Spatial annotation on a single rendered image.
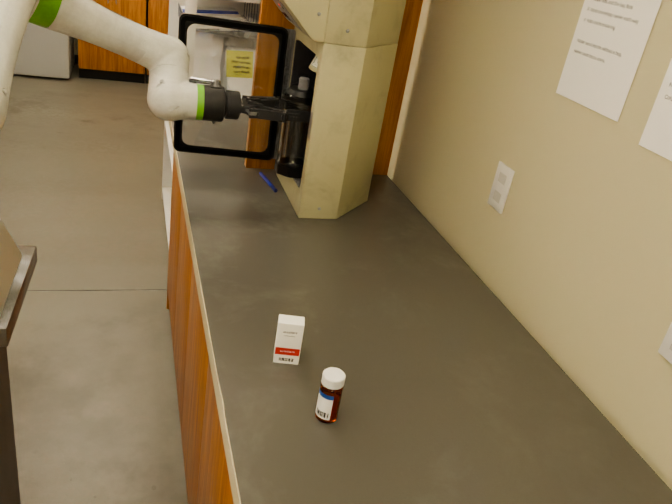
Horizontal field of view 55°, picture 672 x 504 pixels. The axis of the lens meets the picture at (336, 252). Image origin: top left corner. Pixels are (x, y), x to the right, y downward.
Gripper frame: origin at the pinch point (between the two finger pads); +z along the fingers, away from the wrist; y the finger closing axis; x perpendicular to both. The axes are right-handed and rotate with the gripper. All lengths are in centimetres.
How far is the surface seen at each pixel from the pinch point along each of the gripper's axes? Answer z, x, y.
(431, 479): 1, 26, -107
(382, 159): 37.5, 20.6, 23.5
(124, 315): -45, 121, 80
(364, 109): 15.3, -4.6, -9.6
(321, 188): 5.7, 17.1, -13.6
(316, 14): -2.5, -27.2, -13.6
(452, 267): 35, 26, -41
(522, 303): 44, 24, -61
